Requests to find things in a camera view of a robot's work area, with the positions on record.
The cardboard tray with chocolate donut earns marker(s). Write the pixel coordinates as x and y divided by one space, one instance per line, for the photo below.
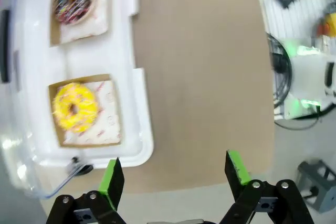
54 32

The yellow sprinkle donut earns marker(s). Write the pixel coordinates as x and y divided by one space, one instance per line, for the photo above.
84 103

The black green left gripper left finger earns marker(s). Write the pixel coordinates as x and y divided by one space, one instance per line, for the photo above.
113 182

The grey metal stand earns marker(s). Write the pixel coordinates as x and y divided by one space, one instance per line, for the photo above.
320 182

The yellow red emergency stop button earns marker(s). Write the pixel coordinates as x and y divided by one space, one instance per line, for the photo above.
329 24

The chocolate sprinkle donut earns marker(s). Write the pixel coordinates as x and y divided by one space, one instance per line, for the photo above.
73 1

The smiley paper under yellow donut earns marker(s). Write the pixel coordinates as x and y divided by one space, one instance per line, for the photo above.
110 119

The cardboard tray with yellow donut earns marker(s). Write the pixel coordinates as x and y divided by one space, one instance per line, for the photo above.
53 132

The white plastic display case base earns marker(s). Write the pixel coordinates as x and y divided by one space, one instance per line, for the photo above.
123 51

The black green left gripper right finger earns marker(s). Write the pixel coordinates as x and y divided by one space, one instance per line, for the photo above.
260 203

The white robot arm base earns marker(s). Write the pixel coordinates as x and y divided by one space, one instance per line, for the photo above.
307 85

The smiley paper under chocolate donut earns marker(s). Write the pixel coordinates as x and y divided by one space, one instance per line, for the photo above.
99 19

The black lid hinge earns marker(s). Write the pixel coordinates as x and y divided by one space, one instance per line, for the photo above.
84 169

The clear plastic case lid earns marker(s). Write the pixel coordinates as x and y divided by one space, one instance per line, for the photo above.
15 161

